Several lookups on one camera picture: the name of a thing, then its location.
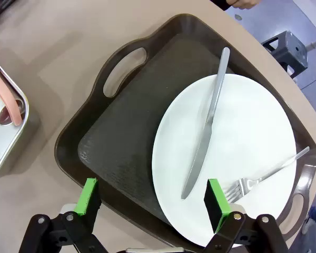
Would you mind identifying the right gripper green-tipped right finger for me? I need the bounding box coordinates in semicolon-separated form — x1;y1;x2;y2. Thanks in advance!
204;178;289;253

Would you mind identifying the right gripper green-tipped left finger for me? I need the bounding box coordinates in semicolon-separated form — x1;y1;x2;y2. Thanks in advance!
18;178;110;253

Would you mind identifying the silver fork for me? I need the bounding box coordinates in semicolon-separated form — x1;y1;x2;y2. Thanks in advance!
222;146;311;203

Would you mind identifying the silver table knife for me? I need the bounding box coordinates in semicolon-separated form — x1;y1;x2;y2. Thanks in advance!
181;46;231;200

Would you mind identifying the dark brown serving tray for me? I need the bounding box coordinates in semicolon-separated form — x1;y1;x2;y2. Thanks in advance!
54;13;316;250

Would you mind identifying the white round plate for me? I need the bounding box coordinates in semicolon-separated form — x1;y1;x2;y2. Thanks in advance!
152;73;298;248

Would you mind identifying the pink lint roller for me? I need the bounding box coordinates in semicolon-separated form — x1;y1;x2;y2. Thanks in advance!
0;15;26;127

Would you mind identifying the person left hand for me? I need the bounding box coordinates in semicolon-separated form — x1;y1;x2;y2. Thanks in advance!
226;0;261;11

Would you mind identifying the rectangular metal container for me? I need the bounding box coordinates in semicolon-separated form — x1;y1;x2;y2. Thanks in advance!
0;60;30;182

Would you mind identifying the dark plastic stool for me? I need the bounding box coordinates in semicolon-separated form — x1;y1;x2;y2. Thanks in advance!
262;30;309;80

